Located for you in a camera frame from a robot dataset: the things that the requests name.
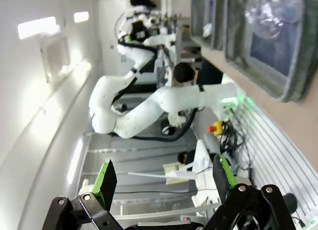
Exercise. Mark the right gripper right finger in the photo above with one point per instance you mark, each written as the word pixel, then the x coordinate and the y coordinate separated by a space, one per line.
pixel 221 177

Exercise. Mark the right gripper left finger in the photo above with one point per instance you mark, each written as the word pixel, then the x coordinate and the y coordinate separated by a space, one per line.
pixel 106 182

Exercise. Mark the white paper ball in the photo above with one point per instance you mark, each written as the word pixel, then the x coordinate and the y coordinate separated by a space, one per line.
pixel 207 29

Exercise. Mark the crushed clear plastic bottle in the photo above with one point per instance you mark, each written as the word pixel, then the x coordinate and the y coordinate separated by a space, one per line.
pixel 261 19

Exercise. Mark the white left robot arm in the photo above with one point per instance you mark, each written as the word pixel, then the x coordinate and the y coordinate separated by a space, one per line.
pixel 149 108

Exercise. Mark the yellow red emergency stop button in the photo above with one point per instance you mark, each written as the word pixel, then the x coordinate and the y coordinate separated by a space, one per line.
pixel 218 127

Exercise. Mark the seated person black hair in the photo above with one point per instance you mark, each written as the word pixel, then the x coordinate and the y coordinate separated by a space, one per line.
pixel 183 71

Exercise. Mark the grey fabric basket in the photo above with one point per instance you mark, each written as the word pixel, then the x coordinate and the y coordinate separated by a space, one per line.
pixel 304 53
pixel 196 16

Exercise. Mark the ceiling light panel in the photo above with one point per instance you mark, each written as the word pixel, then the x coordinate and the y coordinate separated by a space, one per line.
pixel 37 27

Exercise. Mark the white slotted base plate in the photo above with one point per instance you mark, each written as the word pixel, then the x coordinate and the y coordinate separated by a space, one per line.
pixel 268 153

